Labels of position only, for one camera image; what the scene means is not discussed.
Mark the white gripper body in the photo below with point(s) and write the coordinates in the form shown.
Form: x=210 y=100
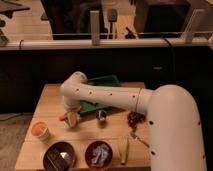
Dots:
x=72 y=118

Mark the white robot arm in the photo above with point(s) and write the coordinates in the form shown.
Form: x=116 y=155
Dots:
x=175 y=129

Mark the orange plastic cup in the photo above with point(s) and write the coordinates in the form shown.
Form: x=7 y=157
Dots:
x=40 y=131

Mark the green tray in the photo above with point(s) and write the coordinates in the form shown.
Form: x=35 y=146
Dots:
x=89 y=107

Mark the dark red bowl with sponge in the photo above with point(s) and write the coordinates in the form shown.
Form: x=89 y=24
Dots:
x=59 y=157

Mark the dark red bowl with foil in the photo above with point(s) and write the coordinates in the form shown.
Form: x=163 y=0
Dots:
x=89 y=156

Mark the crumpled foil piece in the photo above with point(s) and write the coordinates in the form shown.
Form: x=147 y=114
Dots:
x=100 y=154

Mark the dark grape bunch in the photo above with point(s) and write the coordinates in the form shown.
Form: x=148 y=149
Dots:
x=134 y=118

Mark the white vertical post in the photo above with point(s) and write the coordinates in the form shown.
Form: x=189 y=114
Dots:
x=95 y=28

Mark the white horizontal rail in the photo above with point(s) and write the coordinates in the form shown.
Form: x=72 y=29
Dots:
x=103 y=44

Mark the white slanted post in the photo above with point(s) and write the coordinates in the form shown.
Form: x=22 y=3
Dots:
x=192 y=25

